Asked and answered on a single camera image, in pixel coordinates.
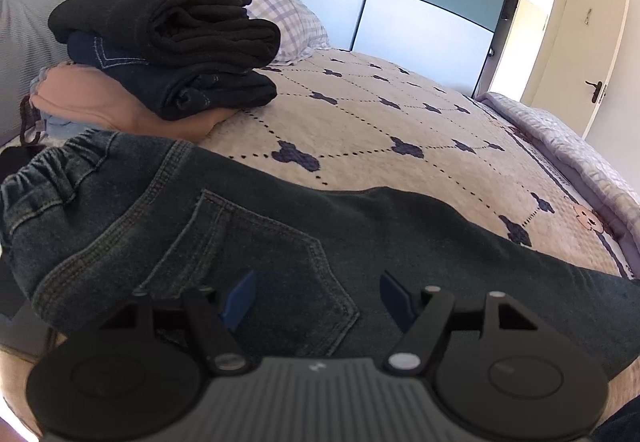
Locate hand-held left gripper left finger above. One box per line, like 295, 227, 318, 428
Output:
95, 269, 257, 376

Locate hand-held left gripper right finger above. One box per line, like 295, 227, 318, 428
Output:
380, 272, 549, 376

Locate dark washed jeans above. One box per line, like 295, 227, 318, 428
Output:
0, 131, 640, 378

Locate beige printed blanket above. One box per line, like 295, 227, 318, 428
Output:
0, 46, 640, 423

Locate dark blue folded jeans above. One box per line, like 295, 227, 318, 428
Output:
66, 32, 279, 122

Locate folded grey quilt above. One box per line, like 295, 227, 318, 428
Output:
475, 92, 640, 243

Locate peach folded garment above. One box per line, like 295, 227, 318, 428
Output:
29, 62, 251, 143

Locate person's dark blue clothing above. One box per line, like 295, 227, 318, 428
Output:
590, 401, 640, 442

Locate checked pillow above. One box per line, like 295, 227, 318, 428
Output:
190, 0, 330, 68

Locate black folded garment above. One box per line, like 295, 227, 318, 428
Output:
48, 0, 281, 73

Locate cream door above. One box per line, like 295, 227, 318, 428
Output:
520, 0, 631, 141

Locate dark strap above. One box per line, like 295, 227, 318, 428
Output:
19, 96, 49, 145

